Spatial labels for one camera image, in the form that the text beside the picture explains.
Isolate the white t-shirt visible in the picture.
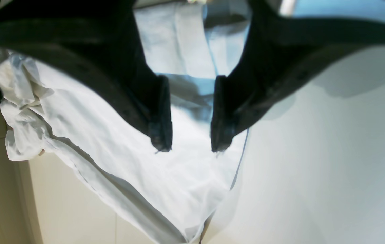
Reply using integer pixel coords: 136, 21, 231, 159
0, 0, 250, 244

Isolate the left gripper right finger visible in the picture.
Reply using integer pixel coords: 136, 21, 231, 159
210, 0, 385, 153

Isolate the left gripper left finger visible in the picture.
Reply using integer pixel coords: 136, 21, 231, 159
0, 0, 173, 152

